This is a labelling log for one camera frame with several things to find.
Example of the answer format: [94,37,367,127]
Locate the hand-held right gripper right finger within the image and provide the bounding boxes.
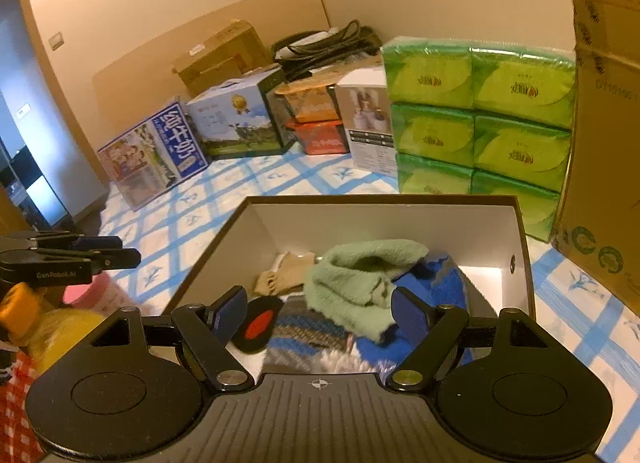
[386,286,548,392]

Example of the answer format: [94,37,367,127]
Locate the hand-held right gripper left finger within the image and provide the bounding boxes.
[89,285,252,392]

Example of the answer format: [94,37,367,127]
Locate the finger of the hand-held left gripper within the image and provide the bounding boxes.
[0,248,143,272]
[0,231,124,254]

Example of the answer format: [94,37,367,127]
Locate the black pad with red patch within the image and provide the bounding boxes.
[234,295,281,355]

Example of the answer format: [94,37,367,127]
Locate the blue towel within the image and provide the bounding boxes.
[355,253,473,374]

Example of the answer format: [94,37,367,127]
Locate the beige socks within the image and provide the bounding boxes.
[254,252,317,296]

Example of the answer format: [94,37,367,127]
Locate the green fluffy towel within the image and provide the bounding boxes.
[304,239,430,344]

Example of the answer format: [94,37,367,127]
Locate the brown box with white inside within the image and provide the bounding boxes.
[162,195,538,379]

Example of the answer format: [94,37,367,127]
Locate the pink patterned cup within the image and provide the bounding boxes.
[59,274,133,316]

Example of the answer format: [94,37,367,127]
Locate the orange juice bottle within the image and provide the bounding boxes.
[0,283,108,379]

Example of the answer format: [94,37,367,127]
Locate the blue printed milk carton box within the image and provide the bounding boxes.
[97,97,209,212]

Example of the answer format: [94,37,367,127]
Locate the blue checked bed sheet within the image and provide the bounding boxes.
[97,143,640,463]

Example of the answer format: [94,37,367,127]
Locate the red white patterned bag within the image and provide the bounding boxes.
[0,353,48,463]

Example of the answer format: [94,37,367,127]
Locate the blue green gift box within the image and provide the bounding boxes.
[186,68,297,160]

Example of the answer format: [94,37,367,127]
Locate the red snack box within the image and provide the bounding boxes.
[287,119,351,156]

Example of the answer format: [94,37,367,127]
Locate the white appliance box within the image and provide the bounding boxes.
[334,67,401,177]

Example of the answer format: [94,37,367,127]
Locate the green tissue pack bundle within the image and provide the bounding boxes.
[381,36,578,244]

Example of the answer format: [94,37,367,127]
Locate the brown cardboard box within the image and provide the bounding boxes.
[171,19,274,96]

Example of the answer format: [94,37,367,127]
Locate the orange snack box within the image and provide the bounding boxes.
[274,80,343,124]

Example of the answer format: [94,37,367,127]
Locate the large cardboard box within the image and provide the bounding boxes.
[550,0,640,316]

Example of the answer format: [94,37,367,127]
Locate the black cables bundle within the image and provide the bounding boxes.
[271,19,383,74]

